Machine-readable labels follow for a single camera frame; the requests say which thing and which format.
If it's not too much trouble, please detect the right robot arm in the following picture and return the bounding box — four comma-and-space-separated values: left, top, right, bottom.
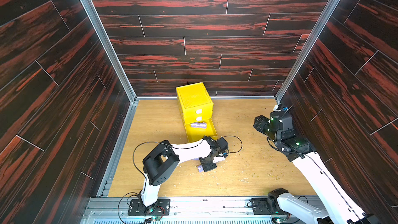
254, 108, 380, 224

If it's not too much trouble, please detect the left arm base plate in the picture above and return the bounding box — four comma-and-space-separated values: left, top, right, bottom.
127, 198, 171, 216

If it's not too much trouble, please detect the yellow drawer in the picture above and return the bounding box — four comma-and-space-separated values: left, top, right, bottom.
178, 99, 214, 118
183, 113, 212, 124
184, 119, 218, 143

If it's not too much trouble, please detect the yellow drawer cabinet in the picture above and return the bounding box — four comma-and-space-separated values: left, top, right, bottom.
176, 82, 214, 131

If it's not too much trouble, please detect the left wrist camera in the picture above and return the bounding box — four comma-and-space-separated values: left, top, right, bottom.
213, 155, 228, 163

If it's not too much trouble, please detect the yellow top drawer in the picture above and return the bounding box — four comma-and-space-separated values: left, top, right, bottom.
178, 99, 214, 118

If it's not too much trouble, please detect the yellow bottom drawer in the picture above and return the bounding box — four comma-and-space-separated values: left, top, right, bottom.
184, 119, 218, 143

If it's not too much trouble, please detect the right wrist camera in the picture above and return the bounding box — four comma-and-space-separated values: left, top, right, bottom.
273, 104, 289, 112

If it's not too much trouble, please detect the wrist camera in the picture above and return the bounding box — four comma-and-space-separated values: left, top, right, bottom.
213, 155, 228, 163
273, 104, 289, 112

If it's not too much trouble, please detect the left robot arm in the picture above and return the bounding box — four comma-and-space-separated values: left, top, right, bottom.
141, 136, 229, 207

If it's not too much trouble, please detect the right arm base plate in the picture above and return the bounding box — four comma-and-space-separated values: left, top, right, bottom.
247, 198, 273, 215

